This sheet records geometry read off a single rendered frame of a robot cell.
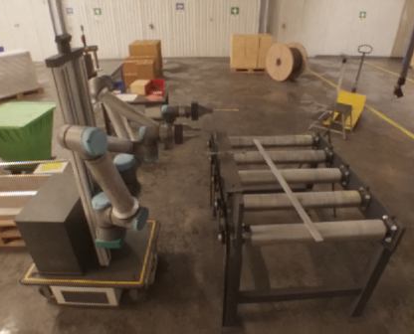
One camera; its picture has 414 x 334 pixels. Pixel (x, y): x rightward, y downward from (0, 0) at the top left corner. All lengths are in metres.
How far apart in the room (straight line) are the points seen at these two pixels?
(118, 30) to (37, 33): 3.10
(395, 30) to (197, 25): 7.91
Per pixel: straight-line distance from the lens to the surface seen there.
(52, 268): 2.37
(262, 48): 9.29
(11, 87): 8.17
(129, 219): 1.66
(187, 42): 11.86
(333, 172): 2.30
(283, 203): 1.90
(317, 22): 12.75
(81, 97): 1.92
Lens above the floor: 2.02
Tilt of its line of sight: 31 degrees down
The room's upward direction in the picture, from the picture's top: straight up
